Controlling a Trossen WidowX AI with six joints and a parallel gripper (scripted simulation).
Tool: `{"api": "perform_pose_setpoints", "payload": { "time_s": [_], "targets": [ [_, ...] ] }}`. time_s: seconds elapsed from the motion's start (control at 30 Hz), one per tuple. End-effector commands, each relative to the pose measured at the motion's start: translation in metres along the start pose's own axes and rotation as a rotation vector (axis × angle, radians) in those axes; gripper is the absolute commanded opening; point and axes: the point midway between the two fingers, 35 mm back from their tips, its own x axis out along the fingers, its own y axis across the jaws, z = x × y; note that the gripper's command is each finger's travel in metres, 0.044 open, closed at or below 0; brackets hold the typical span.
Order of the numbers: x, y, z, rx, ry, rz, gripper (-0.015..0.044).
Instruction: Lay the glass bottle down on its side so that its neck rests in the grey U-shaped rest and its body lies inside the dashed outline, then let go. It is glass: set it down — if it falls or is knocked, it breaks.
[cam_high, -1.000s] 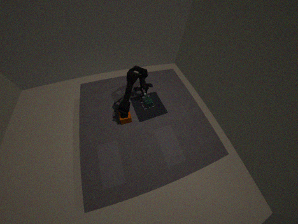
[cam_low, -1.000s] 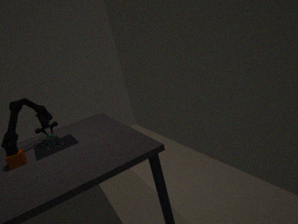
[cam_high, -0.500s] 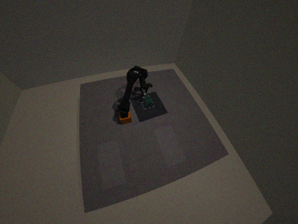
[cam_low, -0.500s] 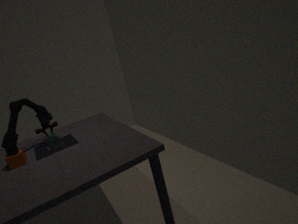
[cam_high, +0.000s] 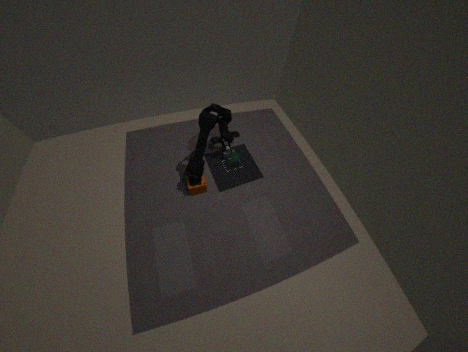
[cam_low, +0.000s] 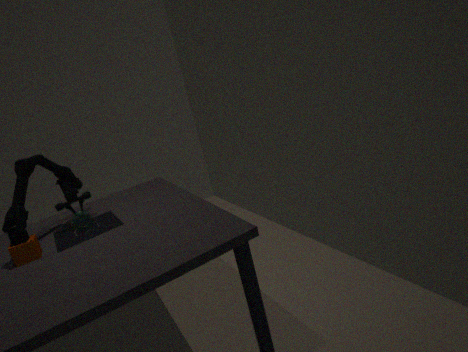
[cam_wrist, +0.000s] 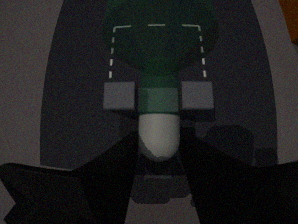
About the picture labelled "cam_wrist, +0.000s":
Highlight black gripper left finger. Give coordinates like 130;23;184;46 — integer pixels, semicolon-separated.
0;132;138;224

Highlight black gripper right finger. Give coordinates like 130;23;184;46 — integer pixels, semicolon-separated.
180;131;298;224

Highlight green glass bottle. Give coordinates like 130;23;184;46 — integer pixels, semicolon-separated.
102;0;220;161

